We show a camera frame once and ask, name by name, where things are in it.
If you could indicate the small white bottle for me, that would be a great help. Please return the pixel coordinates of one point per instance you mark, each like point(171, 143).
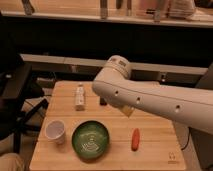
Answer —
point(80, 97)

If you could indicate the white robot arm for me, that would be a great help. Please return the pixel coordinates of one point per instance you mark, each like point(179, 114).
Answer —
point(190, 106)

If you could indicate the black office chair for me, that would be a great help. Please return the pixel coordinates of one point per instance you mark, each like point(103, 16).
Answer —
point(16, 85)

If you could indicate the green ceramic bowl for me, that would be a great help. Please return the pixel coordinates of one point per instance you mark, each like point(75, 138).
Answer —
point(90, 140)

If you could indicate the black rectangular bar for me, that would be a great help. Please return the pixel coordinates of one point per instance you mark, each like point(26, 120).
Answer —
point(103, 101)

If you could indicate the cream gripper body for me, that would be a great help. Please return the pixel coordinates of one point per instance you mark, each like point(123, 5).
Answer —
point(127, 110)

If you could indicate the orange carrot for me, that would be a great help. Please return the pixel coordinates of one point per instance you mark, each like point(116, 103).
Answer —
point(135, 139)

